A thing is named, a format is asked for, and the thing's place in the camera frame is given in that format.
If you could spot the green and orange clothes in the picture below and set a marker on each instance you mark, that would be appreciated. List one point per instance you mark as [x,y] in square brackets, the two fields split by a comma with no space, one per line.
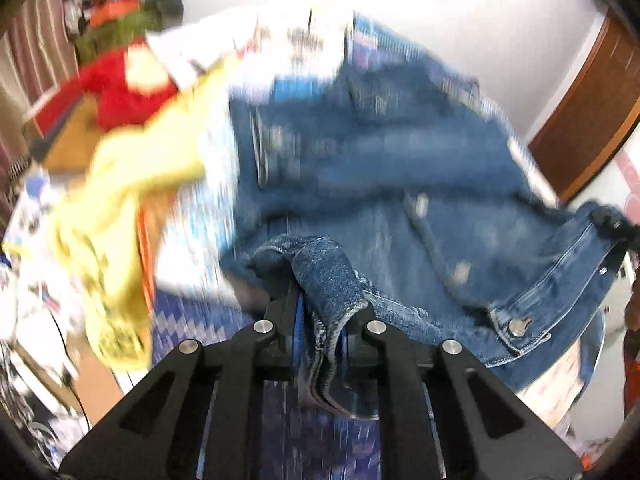
[120,35]

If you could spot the brown cardboard board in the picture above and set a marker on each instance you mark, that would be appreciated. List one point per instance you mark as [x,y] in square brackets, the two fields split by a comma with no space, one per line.
[72,135]

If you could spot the brown wooden door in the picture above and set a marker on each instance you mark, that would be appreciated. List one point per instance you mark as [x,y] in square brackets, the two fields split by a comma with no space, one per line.
[585,125]

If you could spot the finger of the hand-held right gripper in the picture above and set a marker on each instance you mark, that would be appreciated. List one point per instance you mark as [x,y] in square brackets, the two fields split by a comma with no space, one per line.
[612,225]

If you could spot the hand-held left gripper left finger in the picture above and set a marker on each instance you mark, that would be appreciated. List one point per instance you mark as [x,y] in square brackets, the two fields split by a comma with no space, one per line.
[235,360]

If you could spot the yellow cloth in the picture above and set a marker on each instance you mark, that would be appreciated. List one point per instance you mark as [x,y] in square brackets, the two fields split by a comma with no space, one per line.
[125,170]

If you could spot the striped brown curtain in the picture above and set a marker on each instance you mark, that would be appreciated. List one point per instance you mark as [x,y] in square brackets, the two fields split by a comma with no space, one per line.
[30,50]

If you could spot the white shirt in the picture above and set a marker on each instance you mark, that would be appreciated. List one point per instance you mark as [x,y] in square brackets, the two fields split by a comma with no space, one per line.
[200,45]

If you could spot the cartoon printed sheet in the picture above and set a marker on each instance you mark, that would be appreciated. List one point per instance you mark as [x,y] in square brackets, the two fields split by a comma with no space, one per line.
[35,270]

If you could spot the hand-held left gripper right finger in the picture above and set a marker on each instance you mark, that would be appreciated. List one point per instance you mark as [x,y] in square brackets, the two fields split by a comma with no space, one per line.
[425,375]

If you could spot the blue denim jacket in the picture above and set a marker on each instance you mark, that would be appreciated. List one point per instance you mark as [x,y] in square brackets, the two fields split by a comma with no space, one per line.
[375,160]

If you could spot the red plush toy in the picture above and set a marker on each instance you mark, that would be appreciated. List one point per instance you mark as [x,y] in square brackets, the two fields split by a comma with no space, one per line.
[115,90]

